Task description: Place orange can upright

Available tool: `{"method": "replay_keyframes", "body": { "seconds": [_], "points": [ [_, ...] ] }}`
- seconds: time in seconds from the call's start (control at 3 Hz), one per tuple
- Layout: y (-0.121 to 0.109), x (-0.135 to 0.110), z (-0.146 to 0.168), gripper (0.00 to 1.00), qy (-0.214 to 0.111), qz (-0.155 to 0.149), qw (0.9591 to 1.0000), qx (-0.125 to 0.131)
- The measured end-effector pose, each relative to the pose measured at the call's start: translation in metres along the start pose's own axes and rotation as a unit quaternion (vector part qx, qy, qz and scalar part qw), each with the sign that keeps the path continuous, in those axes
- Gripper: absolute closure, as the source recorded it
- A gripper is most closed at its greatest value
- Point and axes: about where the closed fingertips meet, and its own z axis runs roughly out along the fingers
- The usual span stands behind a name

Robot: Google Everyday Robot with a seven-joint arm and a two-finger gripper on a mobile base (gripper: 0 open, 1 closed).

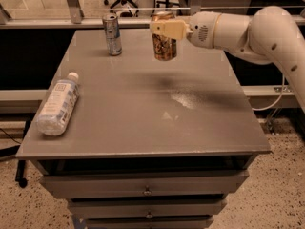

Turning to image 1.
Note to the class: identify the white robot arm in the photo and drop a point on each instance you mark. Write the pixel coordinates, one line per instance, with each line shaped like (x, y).
(269, 36)

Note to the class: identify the silver blue slim can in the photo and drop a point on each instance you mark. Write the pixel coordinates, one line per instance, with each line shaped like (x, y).
(112, 32)

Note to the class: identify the clear plastic water bottle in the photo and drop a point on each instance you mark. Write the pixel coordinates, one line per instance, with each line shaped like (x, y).
(55, 115)

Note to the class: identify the metal railing frame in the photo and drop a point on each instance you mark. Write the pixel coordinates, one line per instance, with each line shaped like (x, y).
(42, 14)

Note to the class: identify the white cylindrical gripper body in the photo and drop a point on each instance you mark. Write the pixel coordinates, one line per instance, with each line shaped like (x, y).
(201, 30)

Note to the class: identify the orange soda can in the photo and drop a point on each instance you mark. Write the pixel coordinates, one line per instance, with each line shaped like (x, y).
(164, 48)

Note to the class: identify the grey drawer cabinet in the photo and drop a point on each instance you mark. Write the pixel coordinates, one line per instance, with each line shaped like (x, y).
(150, 144)

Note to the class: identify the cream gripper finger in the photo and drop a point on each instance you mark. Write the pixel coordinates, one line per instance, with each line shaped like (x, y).
(172, 28)

